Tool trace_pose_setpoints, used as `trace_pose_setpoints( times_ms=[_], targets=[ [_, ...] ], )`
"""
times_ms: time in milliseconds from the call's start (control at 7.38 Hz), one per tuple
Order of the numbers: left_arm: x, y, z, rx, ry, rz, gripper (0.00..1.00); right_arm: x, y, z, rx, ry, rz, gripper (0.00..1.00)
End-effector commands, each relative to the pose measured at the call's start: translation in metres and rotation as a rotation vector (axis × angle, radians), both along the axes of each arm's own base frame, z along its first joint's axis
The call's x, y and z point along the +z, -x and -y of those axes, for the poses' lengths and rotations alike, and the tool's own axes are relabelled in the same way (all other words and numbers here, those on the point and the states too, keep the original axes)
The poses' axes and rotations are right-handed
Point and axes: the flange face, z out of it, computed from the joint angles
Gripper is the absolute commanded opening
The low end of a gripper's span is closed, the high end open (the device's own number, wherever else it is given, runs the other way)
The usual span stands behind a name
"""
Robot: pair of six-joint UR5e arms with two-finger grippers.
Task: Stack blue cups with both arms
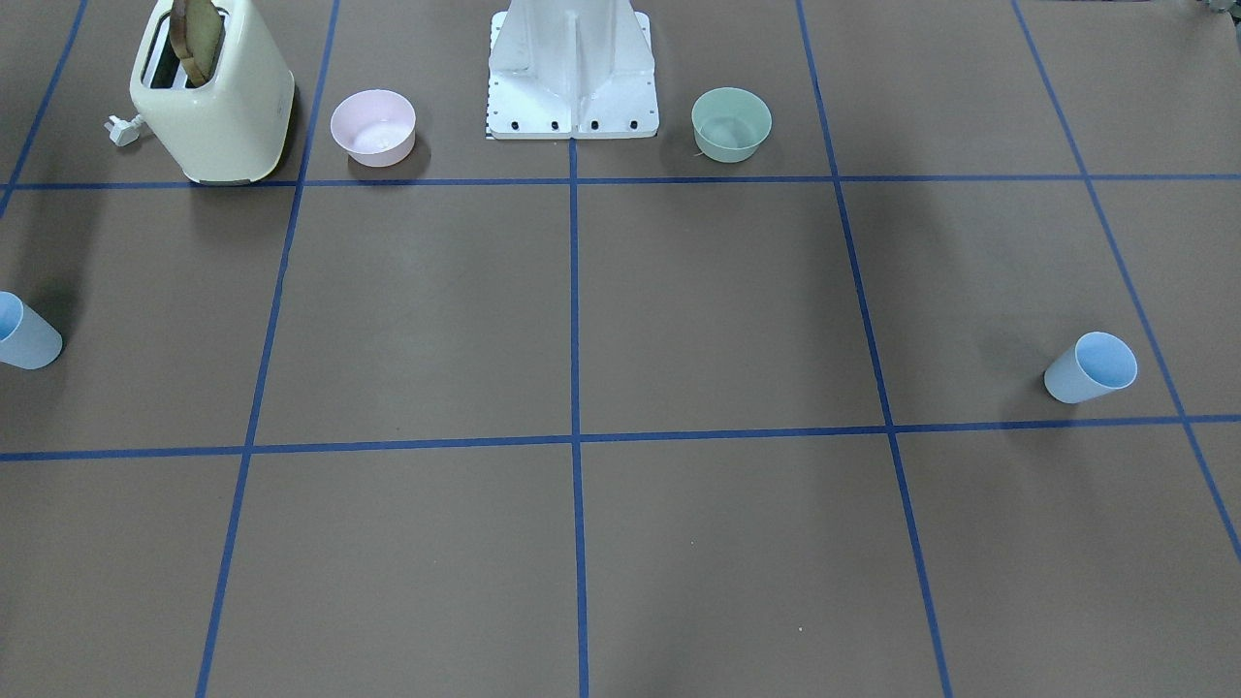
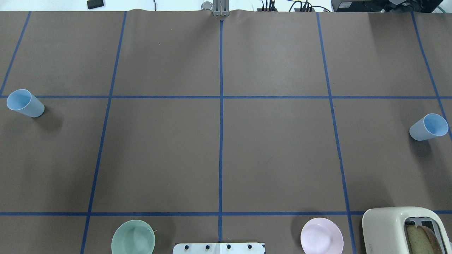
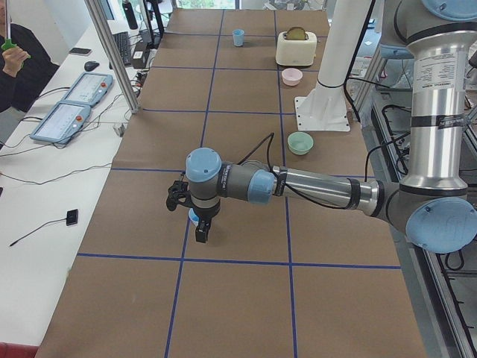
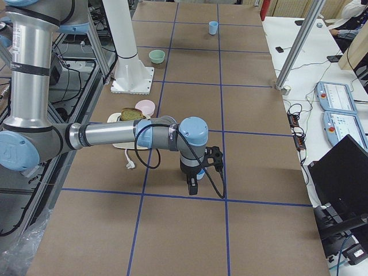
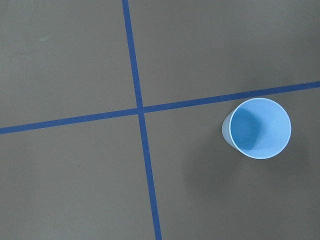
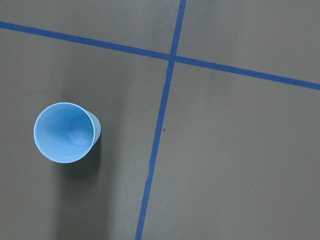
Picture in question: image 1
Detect light blue cup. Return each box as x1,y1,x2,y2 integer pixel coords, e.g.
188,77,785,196
1,291,63,370
1042,332,1139,402

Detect green plastic bowl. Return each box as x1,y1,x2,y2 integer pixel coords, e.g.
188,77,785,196
690,84,773,164

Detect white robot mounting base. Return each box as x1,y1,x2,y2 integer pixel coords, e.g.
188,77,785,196
485,1,661,142

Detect pink plastic bowl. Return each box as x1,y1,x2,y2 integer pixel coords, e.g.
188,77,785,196
330,89,417,168

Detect cream two-slot toaster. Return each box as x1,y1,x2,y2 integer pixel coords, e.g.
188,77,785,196
128,1,297,185

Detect toast slice in toaster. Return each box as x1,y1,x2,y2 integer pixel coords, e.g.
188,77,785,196
169,0,225,88

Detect white toaster power plug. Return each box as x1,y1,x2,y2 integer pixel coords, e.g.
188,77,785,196
105,114,145,147

